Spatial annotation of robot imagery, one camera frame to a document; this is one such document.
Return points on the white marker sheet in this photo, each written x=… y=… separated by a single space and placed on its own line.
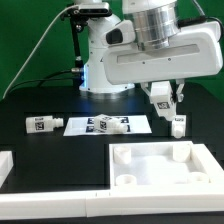
x=137 y=124

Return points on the black camera on stand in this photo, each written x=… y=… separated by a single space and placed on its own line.
x=92 y=10

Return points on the white square tabletop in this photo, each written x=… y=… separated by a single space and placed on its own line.
x=162 y=163

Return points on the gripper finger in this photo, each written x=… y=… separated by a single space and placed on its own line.
x=180 y=83
x=145 y=88

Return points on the white fence obstacle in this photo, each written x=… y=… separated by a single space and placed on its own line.
x=197 y=197

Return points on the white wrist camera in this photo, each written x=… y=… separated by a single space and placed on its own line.
x=122 y=33

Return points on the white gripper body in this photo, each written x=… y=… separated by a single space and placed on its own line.
x=195 y=51

